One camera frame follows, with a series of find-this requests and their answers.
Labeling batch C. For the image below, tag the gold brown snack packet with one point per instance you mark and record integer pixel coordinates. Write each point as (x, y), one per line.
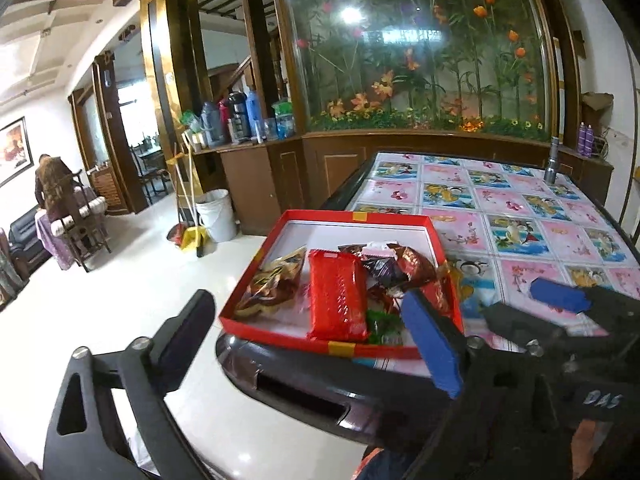
(274, 285)

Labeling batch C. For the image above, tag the dark thermos flask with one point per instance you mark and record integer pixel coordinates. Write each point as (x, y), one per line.
(239, 117)

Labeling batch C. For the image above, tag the framed wall picture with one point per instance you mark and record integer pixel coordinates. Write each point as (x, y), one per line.
(12, 150)

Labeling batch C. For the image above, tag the purple bottle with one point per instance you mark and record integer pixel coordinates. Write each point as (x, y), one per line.
(581, 141)
(589, 142)

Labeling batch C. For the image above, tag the flower painted glass panel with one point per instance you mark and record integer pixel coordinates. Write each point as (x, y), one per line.
(420, 45)

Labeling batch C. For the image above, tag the maroon foil snack packet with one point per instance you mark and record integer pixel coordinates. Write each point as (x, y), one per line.
(415, 260)

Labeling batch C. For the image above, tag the red cardboard box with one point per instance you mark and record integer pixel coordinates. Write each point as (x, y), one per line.
(310, 230)

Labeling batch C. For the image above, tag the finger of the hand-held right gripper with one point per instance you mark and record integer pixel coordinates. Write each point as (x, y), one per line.
(520, 322)
(557, 296)

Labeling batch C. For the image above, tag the broom and yellow dustpan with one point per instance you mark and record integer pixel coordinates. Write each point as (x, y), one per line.
(184, 195)

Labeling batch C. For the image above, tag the fruit print tablecloth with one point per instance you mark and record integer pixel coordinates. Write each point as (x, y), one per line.
(525, 220)

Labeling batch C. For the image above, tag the green plastic bag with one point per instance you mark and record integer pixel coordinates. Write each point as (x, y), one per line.
(283, 109)

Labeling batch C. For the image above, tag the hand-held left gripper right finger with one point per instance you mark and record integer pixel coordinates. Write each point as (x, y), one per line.
(435, 345)

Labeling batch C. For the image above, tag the blue plastic bottle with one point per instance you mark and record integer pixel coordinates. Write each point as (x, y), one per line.
(253, 110)

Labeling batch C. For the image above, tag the brown wooden cabinet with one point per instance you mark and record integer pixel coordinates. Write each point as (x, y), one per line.
(325, 165)

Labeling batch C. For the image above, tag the white plastic bucket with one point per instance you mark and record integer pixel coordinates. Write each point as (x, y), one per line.
(216, 215)

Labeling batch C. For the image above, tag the large red snack packet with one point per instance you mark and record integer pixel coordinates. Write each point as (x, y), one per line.
(337, 295)

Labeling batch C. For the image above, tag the blue water jug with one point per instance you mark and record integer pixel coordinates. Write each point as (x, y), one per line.
(210, 122)

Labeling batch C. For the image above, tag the grey metal flashlight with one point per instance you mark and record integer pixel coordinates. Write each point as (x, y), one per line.
(552, 160)

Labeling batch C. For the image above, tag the wooden pillar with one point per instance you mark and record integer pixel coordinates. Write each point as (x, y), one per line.
(172, 75)

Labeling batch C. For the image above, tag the green snack packet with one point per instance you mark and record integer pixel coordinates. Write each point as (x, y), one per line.
(384, 327)

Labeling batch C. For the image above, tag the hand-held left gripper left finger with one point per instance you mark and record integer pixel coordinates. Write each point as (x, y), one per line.
(185, 330)

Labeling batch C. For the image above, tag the black sofa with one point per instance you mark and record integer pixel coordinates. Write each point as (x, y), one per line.
(25, 240)

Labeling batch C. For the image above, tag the black snack packet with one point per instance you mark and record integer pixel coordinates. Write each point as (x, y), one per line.
(382, 270)

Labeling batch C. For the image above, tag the dark wooden chair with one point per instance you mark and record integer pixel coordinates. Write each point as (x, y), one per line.
(82, 225)

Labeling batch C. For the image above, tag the dark wooden table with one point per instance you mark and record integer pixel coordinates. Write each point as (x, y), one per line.
(300, 380)

